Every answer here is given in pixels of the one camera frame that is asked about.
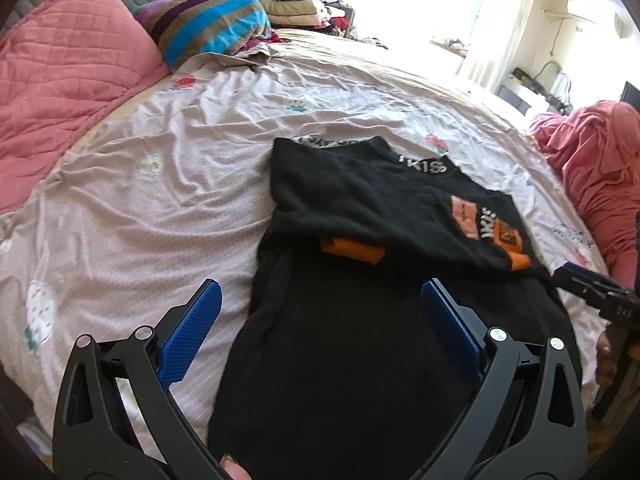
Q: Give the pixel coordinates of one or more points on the person's right hand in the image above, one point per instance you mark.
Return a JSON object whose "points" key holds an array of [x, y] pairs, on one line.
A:
{"points": [[606, 367]]}

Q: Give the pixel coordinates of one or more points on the crumpled pink blanket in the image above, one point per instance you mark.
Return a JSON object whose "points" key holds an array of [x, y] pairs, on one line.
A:
{"points": [[595, 153]]}

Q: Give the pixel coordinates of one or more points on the pink quilted pillow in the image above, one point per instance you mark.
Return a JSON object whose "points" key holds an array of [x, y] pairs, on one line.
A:
{"points": [[64, 67]]}

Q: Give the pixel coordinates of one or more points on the stack of folded clothes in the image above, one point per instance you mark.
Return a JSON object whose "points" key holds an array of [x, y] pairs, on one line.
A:
{"points": [[331, 17]]}

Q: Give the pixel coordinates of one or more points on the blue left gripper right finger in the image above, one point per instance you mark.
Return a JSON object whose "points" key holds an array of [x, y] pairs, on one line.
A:
{"points": [[458, 330]]}

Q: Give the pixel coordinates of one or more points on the black sweater with orange cuffs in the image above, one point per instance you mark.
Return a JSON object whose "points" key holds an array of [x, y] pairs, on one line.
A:
{"points": [[337, 372]]}

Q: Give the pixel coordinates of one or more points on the floral pale pink bedsheet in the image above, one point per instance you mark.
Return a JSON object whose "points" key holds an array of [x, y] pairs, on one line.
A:
{"points": [[173, 188]]}

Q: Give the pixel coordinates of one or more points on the white curtain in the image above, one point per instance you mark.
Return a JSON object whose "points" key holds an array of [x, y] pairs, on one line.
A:
{"points": [[498, 32]]}

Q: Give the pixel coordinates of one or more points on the person's left hand thumb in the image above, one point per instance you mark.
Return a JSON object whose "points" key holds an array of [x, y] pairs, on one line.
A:
{"points": [[234, 470]]}

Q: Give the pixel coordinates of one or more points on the white side table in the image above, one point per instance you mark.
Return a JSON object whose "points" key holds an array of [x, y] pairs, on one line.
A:
{"points": [[530, 97]]}

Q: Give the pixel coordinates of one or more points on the white wall air conditioner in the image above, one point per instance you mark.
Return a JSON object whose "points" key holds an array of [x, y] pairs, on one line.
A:
{"points": [[602, 13]]}

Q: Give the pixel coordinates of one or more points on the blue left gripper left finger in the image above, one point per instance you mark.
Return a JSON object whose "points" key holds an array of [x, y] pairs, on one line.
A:
{"points": [[179, 348]]}

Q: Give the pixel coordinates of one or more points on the striped knitted pillow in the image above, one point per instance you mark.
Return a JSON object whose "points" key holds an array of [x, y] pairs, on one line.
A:
{"points": [[184, 28]]}

